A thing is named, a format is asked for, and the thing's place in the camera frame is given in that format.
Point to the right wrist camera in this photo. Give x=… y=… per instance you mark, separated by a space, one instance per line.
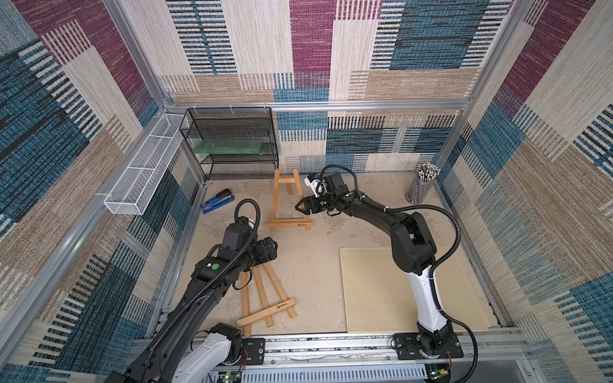
x=315 y=183

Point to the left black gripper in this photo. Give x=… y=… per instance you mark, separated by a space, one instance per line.
x=271 y=250

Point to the wooden tabletop easel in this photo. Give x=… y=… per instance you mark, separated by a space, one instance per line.
x=268 y=309
x=287 y=191

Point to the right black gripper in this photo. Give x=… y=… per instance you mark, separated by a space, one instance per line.
x=313 y=205

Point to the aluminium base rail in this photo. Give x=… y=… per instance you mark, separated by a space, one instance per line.
x=496 y=356

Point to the plywood board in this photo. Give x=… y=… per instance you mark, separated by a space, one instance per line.
x=379 y=299

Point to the blue box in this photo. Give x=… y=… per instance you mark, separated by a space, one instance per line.
x=219 y=200

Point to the white wire mesh basket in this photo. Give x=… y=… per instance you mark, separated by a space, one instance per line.
x=135 y=188

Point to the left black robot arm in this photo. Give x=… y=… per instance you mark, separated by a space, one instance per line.
x=201 y=316

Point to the black wire mesh shelf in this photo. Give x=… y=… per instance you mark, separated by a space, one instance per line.
x=233 y=123

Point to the green board on shelf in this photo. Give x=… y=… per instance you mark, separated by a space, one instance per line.
x=229 y=147

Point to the clear jar of pencils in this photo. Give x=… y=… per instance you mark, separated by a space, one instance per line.
x=424 y=177

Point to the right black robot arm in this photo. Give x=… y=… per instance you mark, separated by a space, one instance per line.
x=413 y=247

